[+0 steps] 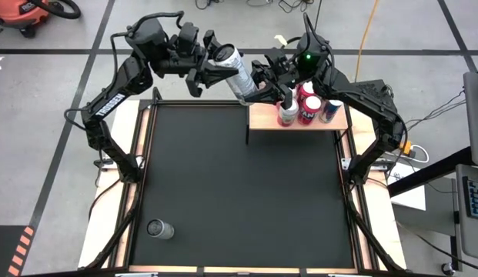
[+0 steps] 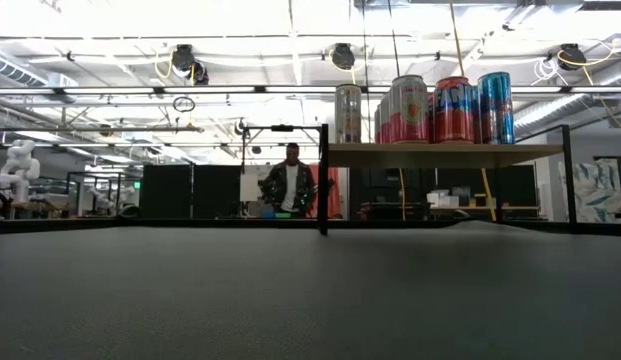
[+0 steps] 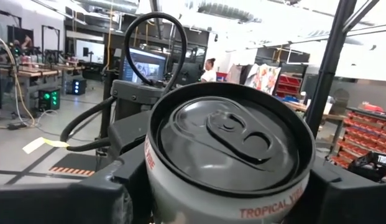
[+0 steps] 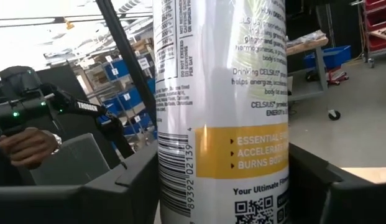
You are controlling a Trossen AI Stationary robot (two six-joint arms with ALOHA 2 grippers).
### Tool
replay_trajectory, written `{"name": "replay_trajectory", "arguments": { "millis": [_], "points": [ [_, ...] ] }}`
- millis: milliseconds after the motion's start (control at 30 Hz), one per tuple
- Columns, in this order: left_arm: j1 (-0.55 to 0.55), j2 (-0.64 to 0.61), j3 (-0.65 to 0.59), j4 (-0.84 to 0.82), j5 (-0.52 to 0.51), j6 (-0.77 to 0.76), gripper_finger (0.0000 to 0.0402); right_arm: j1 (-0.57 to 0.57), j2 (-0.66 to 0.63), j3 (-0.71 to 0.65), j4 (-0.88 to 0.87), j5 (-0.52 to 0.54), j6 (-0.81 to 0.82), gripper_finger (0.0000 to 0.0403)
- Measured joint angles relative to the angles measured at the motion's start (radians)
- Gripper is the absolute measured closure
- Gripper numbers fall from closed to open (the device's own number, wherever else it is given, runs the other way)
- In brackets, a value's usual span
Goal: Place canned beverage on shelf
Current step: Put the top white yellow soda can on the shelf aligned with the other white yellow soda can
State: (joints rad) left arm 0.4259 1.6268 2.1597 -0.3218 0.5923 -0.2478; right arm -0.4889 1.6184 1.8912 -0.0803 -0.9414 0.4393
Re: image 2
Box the wooden shelf with black legs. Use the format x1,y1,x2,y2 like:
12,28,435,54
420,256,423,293
317,123,579,236

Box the pink and white can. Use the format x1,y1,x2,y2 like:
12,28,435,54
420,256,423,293
378,92,391,145

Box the silver ventilation duct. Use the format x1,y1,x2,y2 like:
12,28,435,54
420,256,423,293
0,49,79,91
512,92,621,144

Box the person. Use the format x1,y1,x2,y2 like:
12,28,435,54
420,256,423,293
259,142,319,220

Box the red Fanta can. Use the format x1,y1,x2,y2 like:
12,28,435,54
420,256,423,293
432,75,475,145

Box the black gantry frame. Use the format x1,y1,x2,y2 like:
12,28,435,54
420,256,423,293
233,117,322,166

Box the hanging black cable ring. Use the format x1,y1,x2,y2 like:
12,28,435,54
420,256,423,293
172,95,197,114

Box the silver white Celsius can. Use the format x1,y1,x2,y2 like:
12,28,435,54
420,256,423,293
334,83,363,145

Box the black divider panel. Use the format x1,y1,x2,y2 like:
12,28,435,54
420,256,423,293
139,163,193,220
193,163,241,220

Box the dark slim can teal tab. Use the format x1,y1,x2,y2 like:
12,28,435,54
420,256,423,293
477,71,516,146

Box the white board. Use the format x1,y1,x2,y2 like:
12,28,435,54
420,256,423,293
238,173,261,203

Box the white box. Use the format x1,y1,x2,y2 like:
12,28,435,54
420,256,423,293
426,188,461,209

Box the leaf pattern panel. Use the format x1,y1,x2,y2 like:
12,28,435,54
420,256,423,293
557,158,621,225

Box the black ceiling cord reel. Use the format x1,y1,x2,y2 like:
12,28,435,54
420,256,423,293
192,60,211,86
544,43,587,72
169,43,197,74

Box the orange red panel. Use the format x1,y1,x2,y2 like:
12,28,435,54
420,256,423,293
309,164,344,220

